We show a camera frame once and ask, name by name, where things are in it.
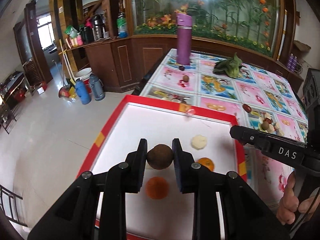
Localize white peeled fruit piece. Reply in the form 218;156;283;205
191;134;207;150

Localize brown round longan fruit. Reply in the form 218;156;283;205
146;144;174;170

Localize brown longan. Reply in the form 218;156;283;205
261;121;270;131
183;75;189;82

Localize red jujube date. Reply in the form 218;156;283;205
264;118;272;124
242;104;252;113

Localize person's right hand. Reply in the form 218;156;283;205
276;172;315;225

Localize red rimmed white tray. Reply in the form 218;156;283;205
80;95;247;239

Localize colourful fruit pattern tablecloth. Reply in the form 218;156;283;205
139;48;309;205

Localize purple spray bottles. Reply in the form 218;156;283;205
286;54;297;72

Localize grey blue thermos jug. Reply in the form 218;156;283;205
89;74;105;101

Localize brown longan on table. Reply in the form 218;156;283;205
183;75;189;82

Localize green leafy vegetable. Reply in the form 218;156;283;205
213;53;242;78

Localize white plastic basin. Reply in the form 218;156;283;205
74;68;92;94

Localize brown wooden cabinet counter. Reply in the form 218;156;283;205
67;35;303;93

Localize dark side table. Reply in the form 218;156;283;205
1;71;33;134

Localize flower bamboo glass display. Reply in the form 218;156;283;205
132;0;280;56

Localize black steel thermos flask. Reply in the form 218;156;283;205
92;14;104;40

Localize clear blue water bottle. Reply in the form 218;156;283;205
117;12;128;38

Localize purple thermos bottle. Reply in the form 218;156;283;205
176;13;193;66

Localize broom with yellow handle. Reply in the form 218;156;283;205
58;39;76;101

